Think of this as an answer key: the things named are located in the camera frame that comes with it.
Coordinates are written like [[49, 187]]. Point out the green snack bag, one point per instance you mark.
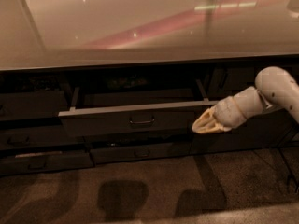
[[129, 82]]

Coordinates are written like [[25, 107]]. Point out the glossy beige countertop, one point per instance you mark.
[[68, 33]]

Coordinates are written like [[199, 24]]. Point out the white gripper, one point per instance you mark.
[[230, 113]]

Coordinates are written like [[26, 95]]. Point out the dark drawer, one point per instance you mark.
[[31, 105], [126, 138], [45, 163], [142, 152], [137, 118], [44, 136]]

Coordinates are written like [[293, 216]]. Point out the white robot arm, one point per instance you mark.
[[271, 29]]

